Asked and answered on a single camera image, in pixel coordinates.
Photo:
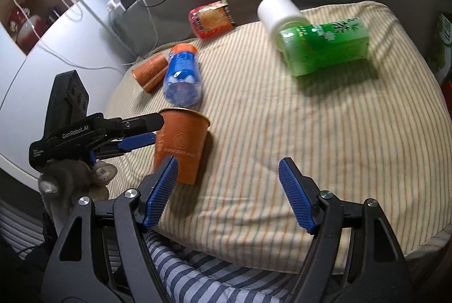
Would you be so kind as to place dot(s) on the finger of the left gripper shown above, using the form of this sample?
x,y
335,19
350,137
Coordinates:
x,y
139,124
119,148

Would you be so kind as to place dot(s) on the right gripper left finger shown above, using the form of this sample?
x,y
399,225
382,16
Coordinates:
x,y
101,254

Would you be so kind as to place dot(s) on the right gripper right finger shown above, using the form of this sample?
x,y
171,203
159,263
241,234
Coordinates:
x,y
354,255

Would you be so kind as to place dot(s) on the orange patterned paper cup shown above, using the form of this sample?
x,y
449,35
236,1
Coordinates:
x,y
182,136

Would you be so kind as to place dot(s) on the gloved left hand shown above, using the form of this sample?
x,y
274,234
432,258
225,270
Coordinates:
x,y
62,184

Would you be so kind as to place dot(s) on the blue plastic bottle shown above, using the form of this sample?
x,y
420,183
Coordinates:
x,y
182,84

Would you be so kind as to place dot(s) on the striped blue white trousers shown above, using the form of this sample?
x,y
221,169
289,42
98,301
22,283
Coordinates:
x,y
191,276

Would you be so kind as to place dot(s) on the red snack canister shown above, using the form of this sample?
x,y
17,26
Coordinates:
x,y
212,20

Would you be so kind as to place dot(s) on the white shelf cabinet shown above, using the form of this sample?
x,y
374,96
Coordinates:
x,y
28,20

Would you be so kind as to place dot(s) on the white plastic jar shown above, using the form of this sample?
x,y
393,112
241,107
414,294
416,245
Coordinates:
x,y
279,15

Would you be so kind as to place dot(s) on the green tea bottle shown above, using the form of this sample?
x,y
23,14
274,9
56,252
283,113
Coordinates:
x,y
309,48

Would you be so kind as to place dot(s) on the green paper shopping bag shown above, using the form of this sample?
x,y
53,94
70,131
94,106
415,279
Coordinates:
x,y
439,50

